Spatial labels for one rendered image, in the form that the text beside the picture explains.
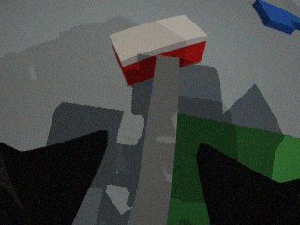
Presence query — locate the green flat mat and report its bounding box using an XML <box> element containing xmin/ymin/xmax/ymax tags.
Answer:
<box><xmin>166</xmin><ymin>113</ymin><xmax>300</xmax><ymax>225</ymax></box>

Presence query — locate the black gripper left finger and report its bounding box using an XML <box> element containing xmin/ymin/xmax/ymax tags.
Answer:
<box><xmin>0</xmin><ymin>130</ymin><xmax>109</xmax><ymax>225</ymax></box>

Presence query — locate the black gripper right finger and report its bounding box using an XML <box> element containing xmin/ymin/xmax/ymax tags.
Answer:
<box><xmin>196</xmin><ymin>143</ymin><xmax>300</xmax><ymax>225</ymax></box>

